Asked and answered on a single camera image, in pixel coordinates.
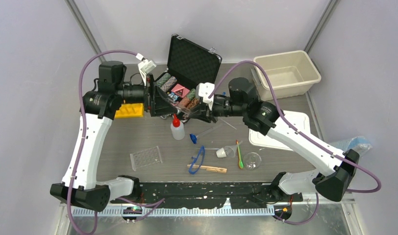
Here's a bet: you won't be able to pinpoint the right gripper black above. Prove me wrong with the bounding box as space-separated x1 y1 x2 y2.
189 95 246 124

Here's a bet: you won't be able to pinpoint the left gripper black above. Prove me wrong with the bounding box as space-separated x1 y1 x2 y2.
116 73 178 116

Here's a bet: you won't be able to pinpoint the yellow test tube rack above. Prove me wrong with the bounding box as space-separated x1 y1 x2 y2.
115 103 144 118

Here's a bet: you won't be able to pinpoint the clear plastic well plate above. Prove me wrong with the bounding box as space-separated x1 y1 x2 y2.
130 146 163 171

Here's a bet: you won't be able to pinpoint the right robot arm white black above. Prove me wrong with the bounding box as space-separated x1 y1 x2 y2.
188 77 360 202

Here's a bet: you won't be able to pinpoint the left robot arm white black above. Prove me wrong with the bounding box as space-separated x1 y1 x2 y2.
50 59 157 212

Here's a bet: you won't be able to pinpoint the white squeeze bottle red cap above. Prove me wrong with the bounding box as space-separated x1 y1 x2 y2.
171 114 185 141

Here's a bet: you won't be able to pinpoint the black poker chip case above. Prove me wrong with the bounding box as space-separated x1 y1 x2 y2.
154 34 222 116

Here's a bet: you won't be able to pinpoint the blue safety glasses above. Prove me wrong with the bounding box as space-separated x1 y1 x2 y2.
188 145 206 175

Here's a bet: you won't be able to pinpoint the wooden clothespin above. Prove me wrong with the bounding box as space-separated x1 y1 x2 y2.
187 164 227 174

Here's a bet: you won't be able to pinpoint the green orange spatula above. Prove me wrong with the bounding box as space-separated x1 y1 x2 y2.
236 140 244 169

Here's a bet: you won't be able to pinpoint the clear glass petri dish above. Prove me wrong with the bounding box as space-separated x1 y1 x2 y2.
243 152 262 170

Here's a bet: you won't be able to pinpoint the beige plastic bin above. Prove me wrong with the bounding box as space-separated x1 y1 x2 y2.
253 50 322 99

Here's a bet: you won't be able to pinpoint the white bin lid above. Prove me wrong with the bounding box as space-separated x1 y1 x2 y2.
249 111 311 151

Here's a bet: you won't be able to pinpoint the blue plastic bag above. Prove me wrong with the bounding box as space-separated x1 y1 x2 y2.
330 136 373 157

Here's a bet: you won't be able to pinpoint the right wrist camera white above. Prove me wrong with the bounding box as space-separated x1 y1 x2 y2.
195 82 215 111

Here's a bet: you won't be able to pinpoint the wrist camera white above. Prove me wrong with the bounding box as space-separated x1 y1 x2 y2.
135 53 157 86
195 82 215 111

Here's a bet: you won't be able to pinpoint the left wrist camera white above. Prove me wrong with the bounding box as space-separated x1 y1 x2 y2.
135 53 157 86

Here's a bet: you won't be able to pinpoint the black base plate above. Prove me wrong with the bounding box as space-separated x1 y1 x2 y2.
123 182 302 209

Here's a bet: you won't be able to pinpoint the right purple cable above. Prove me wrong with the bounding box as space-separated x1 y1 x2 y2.
208 60 382 226

